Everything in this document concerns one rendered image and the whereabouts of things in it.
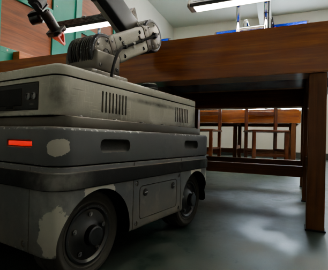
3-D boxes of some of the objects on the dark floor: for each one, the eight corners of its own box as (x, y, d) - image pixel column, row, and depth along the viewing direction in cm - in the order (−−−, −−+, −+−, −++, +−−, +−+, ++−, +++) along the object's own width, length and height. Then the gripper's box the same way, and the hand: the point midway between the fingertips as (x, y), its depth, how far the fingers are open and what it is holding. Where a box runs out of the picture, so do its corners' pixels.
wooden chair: (179, 164, 378) (180, 94, 379) (191, 162, 417) (193, 98, 418) (211, 166, 358) (213, 92, 359) (221, 164, 397) (223, 97, 398)
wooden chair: (251, 168, 341) (253, 91, 342) (242, 165, 385) (244, 96, 386) (289, 169, 340) (291, 92, 341) (276, 166, 384) (277, 97, 385)
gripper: (39, 24, 159) (54, 49, 170) (53, 22, 155) (68, 47, 166) (46, 18, 163) (60, 42, 174) (59, 15, 159) (74, 40, 170)
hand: (64, 43), depth 169 cm, fingers closed
